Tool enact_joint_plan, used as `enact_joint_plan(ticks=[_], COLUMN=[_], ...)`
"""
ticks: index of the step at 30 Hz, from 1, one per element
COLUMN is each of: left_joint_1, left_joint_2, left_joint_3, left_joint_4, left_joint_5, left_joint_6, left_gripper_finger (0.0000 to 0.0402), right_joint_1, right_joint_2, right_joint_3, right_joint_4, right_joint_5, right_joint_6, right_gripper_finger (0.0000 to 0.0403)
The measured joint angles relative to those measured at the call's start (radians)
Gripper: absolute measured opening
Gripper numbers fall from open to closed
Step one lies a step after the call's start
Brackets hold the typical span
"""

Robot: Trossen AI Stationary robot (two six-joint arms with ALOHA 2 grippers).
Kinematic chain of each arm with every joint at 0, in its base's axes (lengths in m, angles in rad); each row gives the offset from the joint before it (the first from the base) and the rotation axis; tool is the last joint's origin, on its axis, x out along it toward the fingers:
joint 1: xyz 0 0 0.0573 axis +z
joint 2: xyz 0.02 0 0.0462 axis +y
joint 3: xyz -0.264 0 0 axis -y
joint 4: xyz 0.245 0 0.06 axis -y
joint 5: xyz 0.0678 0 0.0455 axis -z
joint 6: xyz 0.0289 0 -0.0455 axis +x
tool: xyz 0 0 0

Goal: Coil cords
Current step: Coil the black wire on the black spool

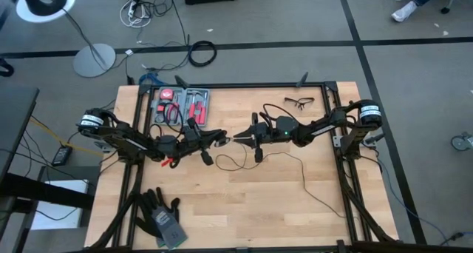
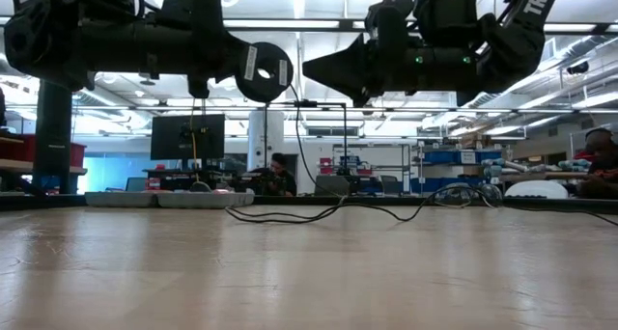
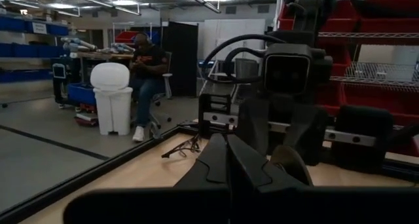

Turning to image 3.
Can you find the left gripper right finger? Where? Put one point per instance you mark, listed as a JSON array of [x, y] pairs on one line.
[[248, 175]]

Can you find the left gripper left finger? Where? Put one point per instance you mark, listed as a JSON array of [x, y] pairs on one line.
[[212, 171]]

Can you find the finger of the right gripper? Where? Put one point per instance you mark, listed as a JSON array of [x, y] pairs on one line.
[[307, 135], [253, 125]]

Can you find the grey tubular robot arm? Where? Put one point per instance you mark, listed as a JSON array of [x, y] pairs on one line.
[[78, 44]]

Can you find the clear safety glasses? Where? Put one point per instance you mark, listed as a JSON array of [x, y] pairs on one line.
[[173, 151]]

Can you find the grey mesh chair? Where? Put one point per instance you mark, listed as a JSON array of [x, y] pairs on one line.
[[247, 68]]

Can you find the white partition board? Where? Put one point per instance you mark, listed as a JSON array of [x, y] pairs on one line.
[[229, 37]]

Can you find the black curtain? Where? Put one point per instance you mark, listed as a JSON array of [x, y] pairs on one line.
[[181, 60]]

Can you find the office chair with white armrests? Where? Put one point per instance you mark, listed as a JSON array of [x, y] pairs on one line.
[[167, 80]]

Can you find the person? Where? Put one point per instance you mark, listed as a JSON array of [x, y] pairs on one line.
[[147, 63]]

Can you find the white trash bin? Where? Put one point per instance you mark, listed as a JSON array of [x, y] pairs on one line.
[[111, 96]]

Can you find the grey headphones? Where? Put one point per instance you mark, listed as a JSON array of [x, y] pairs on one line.
[[149, 40]]

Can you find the stack of books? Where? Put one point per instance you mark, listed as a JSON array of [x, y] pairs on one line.
[[86, 117]]

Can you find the blue crate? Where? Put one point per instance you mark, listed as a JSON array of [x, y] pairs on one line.
[[82, 94]]

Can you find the wooden work table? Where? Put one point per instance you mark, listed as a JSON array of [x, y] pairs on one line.
[[98, 55]]

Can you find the shelf with blue bins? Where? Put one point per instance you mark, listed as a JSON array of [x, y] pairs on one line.
[[19, 50]]

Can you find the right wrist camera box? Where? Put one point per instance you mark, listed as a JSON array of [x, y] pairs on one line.
[[286, 73]]

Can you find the black frame clamp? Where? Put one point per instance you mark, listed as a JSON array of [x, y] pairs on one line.
[[154, 130]]

